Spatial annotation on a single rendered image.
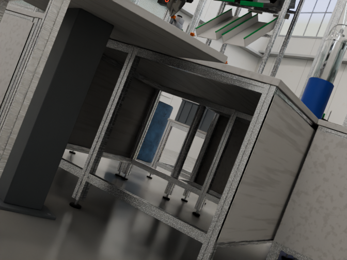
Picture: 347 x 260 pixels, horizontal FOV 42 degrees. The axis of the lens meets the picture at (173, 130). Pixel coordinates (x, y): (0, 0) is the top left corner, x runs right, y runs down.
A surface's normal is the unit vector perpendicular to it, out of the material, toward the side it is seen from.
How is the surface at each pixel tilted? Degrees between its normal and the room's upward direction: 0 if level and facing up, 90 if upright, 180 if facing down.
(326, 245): 90
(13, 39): 90
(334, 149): 90
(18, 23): 90
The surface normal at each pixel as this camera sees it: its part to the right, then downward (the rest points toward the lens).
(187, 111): -0.48, -0.19
